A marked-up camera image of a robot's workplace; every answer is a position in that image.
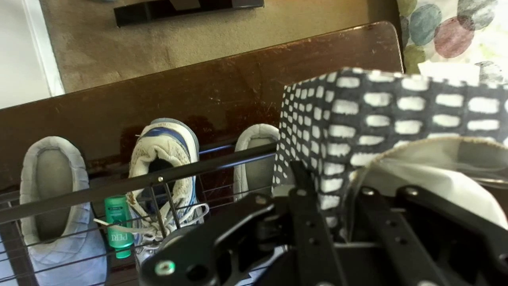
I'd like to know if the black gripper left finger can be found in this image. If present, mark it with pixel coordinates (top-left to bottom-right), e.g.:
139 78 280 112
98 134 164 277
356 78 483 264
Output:
288 162 345 286

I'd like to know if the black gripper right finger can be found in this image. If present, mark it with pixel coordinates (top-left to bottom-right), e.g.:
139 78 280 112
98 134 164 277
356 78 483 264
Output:
353 186 508 286

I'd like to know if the black white patterned tissue box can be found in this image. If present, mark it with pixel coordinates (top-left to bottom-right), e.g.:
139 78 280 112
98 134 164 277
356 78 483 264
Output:
272 69 508 228

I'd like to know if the black metal shoe rack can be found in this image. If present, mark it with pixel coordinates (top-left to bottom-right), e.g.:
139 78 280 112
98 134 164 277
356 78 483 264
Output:
0 140 279 286

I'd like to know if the grey slipper right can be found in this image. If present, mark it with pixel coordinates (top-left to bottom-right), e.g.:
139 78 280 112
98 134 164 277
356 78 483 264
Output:
233 124 279 201

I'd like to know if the grey slipper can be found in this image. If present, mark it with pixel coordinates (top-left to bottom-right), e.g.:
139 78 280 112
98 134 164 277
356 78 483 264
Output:
233 124 279 201
18 137 107 286

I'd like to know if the white blue sneaker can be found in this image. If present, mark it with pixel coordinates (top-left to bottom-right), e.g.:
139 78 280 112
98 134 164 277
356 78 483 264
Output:
112 118 209 264

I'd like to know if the green small bottle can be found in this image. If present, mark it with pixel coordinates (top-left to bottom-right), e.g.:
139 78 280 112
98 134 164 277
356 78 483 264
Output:
104 196 133 261

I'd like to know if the polka dot curtain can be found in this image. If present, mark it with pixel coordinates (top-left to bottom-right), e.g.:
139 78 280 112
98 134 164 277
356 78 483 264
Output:
396 0 508 85

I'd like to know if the grey slipper left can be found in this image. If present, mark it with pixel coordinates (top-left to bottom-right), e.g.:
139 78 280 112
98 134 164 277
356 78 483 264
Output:
18 137 107 286

